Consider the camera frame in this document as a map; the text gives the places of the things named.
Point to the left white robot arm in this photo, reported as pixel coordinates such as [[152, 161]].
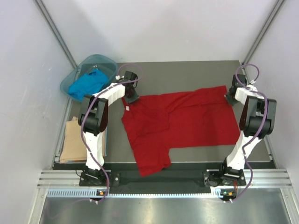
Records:
[[93, 120]]

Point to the folded tan t-shirt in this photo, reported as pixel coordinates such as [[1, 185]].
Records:
[[73, 148]]

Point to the slotted cable duct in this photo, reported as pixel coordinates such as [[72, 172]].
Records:
[[98, 193]]

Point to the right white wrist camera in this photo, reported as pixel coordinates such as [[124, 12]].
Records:
[[251, 86]]

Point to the aluminium frame rail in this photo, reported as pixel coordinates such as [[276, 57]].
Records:
[[261, 178]]

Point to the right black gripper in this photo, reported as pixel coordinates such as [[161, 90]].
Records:
[[228, 97]]

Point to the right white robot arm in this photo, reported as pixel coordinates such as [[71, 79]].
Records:
[[257, 121]]

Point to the teal plastic basket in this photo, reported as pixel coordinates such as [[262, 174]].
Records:
[[108, 66]]

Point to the red t-shirt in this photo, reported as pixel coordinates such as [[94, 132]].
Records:
[[157, 123]]

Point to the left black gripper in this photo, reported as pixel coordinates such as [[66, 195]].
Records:
[[134, 98]]

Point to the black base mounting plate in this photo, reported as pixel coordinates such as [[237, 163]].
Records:
[[190, 177]]

